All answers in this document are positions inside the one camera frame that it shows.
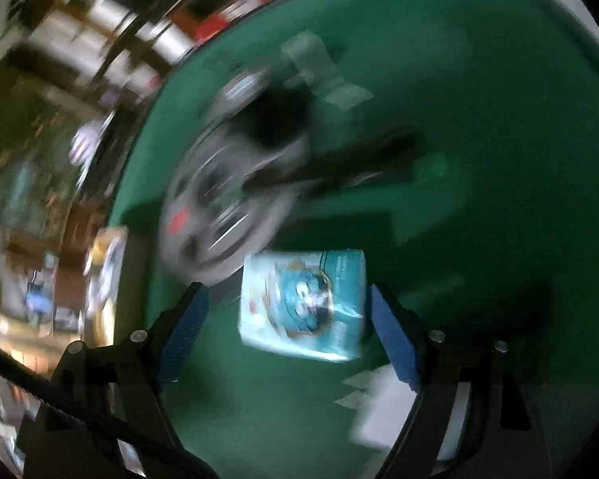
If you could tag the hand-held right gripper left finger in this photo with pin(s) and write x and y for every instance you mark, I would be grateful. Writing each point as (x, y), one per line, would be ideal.
(182, 339)

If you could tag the black cup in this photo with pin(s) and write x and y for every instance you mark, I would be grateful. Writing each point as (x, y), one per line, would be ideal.
(274, 119)

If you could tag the white box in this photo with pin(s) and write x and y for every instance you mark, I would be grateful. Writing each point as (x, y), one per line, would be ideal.
(384, 414)

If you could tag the grey round table disc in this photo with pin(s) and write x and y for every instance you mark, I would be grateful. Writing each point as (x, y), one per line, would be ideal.
(204, 199)

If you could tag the green landscape wall painting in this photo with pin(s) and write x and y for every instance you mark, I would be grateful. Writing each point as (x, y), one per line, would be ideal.
(30, 159)

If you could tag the cardboard box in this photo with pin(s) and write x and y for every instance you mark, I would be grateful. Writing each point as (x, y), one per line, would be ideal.
(107, 269)

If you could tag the black tube with green cap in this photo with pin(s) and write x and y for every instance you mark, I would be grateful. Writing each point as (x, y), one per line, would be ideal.
(359, 157)

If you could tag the red box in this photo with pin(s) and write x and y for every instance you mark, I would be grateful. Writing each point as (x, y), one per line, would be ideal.
(212, 27)

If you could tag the teal tissue packet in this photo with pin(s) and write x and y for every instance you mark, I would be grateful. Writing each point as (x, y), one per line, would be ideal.
(299, 304)

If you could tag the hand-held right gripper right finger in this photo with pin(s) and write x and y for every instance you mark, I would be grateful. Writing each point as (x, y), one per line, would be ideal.
(394, 339)

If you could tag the white bag red stripes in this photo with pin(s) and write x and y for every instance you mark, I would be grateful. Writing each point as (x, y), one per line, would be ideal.
(85, 142)

